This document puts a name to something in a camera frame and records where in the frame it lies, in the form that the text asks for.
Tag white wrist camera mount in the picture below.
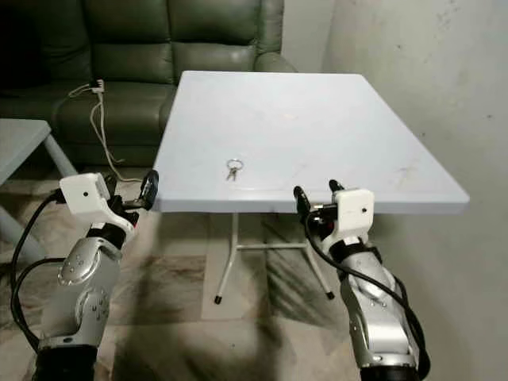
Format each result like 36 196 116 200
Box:
59 173 128 235
333 188 375 243

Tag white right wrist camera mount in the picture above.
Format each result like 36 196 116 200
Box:
333 188 375 243

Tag grey side table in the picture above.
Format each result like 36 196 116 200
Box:
0 118 82 264

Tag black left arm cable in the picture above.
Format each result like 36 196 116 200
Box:
10 189 66 354

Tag white folding table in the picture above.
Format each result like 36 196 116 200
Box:
151 70 471 307

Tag dark green leather sofa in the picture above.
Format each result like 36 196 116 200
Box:
0 0 296 169

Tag white charger with cable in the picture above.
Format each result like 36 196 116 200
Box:
68 79 137 185

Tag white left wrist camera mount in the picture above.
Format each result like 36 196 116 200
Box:
59 173 128 235

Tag metal keys on ring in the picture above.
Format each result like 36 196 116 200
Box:
225 158 245 182

